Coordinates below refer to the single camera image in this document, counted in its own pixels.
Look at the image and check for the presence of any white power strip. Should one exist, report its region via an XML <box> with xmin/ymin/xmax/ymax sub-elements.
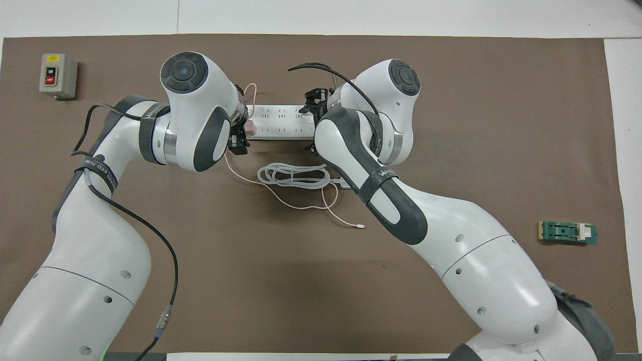
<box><xmin>245</xmin><ymin>104</ymin><xmax>319</xmax><ymax>141</ymax></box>

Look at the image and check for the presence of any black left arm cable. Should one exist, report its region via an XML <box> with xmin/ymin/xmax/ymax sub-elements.
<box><xmin>73</xmin><ymin>103</ymin><xmax>180</xmax><ymax>361</ymax></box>

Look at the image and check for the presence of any grey on-off switch box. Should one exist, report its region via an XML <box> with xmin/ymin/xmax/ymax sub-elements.
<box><xmin>39</xmin><ymin>53</ymin><xmax>79</xmax><ymax>100</ymax></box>

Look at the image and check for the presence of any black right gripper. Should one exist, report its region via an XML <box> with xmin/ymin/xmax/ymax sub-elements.
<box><xmin>299</xmin><ymin>88</ymin><xmax>330</xmax><ymax>153</ymax></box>

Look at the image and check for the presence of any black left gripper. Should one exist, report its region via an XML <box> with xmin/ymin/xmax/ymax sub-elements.
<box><xmin>228</xmin><ymin>85</ymin><xmax>252</xmax><ymax>155</ymax></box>

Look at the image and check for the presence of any pink charging cable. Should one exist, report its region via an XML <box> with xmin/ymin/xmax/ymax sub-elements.
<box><xmin>223</xmin><ymin>83</ymin><xmax>367</xmax><ymax>230</ymax></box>

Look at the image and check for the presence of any green circuit board module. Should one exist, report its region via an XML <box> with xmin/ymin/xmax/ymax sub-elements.
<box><xmin>538</xmin><ymin>221</ymin><xmax>598</xmax><ymax>246</ymax></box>

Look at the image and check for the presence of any brown table mat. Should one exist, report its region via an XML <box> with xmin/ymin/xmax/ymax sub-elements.
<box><xmin>0</xmin><ymin>34</ymin><xmax>640</xmax><ymax>354</ymax></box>

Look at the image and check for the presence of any white power cord with plug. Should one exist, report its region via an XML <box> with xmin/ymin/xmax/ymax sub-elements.
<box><xmin>257</xmin><ymin>162</ymin><xmax>353</xmax><ymax>191</ymax></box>

